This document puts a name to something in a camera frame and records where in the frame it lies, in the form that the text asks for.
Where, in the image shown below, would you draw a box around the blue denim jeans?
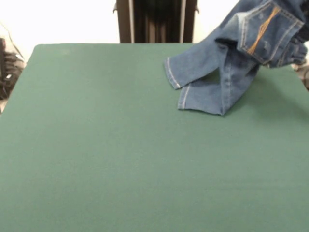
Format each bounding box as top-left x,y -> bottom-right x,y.
165,0 -> 309,117

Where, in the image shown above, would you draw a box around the dark green table cloth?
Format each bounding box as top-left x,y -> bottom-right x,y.
0,43 -> 309,232

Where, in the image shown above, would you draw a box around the black equipment pile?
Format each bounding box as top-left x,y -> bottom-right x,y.
0,36 -> 26,100

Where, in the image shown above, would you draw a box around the dark grey chair base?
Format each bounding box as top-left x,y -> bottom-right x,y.
291,63 -> 309,92

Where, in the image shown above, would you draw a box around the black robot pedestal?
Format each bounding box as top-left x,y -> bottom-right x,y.
112,0 -> 200,44

